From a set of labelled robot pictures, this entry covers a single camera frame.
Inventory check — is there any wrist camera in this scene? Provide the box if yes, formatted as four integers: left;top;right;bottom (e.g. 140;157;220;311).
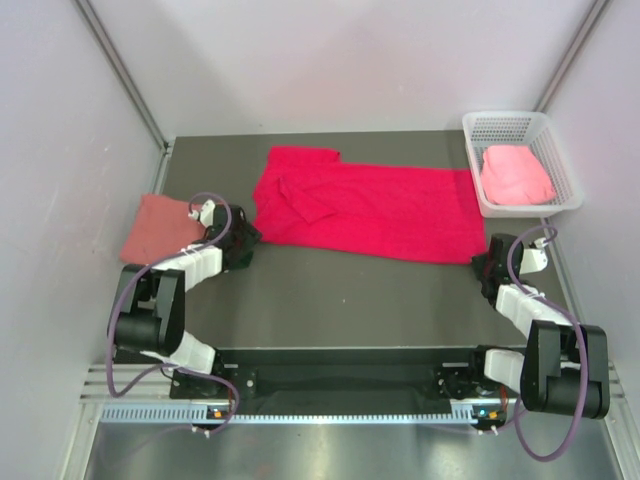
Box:
189;199;216;228
519;237;549;275

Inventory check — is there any magenta t shirt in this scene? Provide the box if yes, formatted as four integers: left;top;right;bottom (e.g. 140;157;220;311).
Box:
253;146;486;264

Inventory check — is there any slotted grey cable duct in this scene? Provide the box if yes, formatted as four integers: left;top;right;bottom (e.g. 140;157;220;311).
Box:
100;403;504;425

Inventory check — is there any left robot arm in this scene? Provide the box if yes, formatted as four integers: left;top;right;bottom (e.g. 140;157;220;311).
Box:
107;200;262;397

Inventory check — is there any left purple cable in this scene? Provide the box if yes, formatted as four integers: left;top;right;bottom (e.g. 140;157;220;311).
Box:
106;192;241;435

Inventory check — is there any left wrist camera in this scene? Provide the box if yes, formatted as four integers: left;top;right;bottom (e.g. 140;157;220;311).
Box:
189;199;216;228

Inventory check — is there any white plastic basket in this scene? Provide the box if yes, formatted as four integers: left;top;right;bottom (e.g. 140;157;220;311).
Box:
462;111;584;218

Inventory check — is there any light pink t shirt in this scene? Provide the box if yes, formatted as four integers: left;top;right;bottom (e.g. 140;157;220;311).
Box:
480;145;557;206

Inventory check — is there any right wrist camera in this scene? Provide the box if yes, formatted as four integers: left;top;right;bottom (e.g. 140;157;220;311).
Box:
519;237;549;275

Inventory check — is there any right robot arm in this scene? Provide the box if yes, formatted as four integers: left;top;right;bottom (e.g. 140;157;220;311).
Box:
466;234;610;419

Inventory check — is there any folded salmon t shirt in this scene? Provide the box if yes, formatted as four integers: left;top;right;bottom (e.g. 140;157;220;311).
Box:
119;194;205;265

